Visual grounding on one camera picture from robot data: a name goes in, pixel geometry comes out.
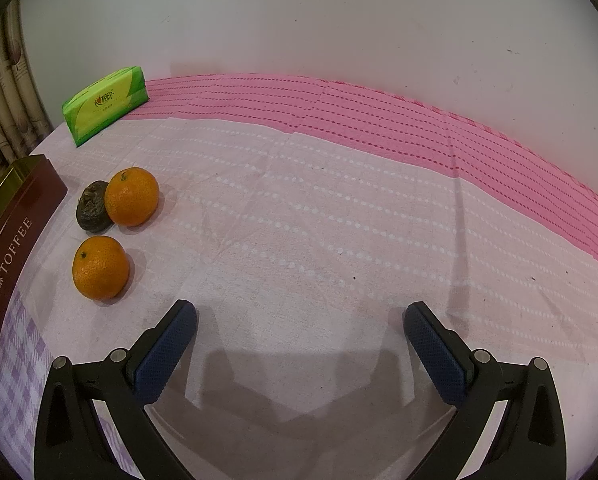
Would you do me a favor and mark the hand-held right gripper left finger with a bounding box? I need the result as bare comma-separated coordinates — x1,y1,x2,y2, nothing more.
34,300,198,480

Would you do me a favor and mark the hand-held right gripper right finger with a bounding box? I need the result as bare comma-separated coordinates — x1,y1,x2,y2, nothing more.
403,301,567,480

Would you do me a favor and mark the orange tangerine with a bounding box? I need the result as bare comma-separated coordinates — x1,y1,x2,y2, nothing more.
104,167,160,227
72,235,130,301

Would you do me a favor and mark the dark wrinkled passion fruit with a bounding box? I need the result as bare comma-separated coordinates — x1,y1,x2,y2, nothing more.
75,180,114,234

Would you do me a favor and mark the gold metal tin box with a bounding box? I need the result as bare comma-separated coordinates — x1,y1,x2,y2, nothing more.
0,156,68,374

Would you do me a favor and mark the pink and purple tablecloth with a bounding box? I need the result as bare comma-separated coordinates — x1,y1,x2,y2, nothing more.
0,72,598,480

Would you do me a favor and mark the green tissue pack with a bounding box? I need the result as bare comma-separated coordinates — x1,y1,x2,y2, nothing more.
62,66,150,148

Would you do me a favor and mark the beige patterned curtain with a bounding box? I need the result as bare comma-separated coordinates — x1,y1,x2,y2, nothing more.
0,0,56,196

